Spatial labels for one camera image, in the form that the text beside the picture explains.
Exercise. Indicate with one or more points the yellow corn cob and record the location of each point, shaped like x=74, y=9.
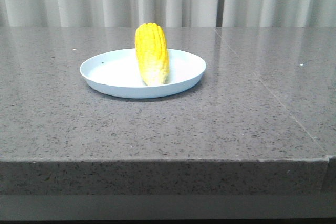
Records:
x=152, y=54

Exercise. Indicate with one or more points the light blue round plate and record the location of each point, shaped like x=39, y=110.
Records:
x=116, y=73

